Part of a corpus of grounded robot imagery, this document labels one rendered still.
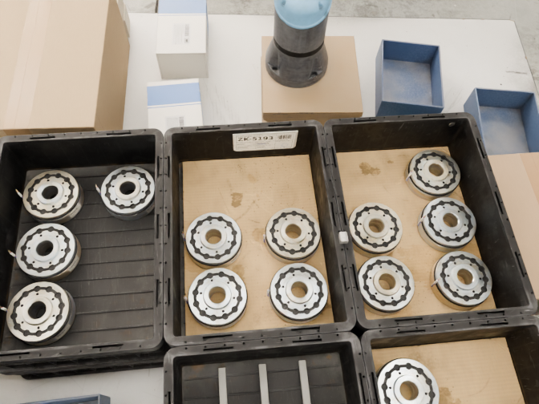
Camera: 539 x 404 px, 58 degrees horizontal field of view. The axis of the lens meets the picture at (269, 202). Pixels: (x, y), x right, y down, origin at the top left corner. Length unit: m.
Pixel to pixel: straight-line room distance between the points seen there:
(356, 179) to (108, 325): 0.54
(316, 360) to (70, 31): 0.84
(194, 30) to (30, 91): 0.43
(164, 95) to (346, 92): 0.42
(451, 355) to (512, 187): 0.36
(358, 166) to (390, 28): 0.57
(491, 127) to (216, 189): 0.73
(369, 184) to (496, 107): 0.50
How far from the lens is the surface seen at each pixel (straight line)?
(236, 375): 0.86
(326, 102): 1.16
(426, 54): 1.38
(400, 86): 1.33
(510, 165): 1.09
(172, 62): 1.26
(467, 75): 1.43
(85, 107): 1.03
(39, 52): 1.15
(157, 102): 1.14
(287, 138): 0.95
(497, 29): 1.59
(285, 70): 1.15
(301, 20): 1.04
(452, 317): 0.84
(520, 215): 1.05
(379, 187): 1.00
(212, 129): 0.93
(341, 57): 1.25
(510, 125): 1.37
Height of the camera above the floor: 1.68
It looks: 64 degrees down
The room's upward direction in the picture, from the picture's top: 6 degrees clockwise
